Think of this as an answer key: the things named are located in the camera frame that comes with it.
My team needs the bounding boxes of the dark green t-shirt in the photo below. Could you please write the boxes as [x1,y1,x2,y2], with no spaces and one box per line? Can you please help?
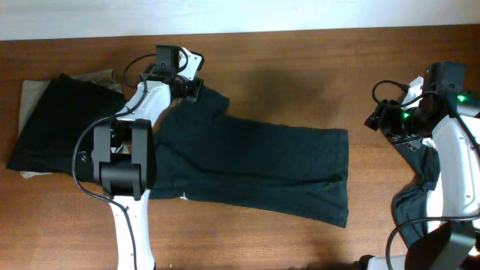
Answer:
[151,88,349,227]

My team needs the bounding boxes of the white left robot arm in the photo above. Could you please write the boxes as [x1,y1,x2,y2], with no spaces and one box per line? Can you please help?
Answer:
[92,45,204,269]

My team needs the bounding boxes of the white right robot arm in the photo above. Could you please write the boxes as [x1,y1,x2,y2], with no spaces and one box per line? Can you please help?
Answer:
[355,61,479,269]

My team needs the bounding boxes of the dark garment under pile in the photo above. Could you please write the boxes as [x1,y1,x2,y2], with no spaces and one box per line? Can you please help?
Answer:
[391,145,440,226]

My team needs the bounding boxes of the folded black garment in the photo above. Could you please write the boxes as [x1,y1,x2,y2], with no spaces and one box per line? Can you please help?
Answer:
[5,73,128,185]

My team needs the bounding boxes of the folded beige garment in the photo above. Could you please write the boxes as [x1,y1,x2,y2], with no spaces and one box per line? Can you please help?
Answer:
[17,68,123,179]

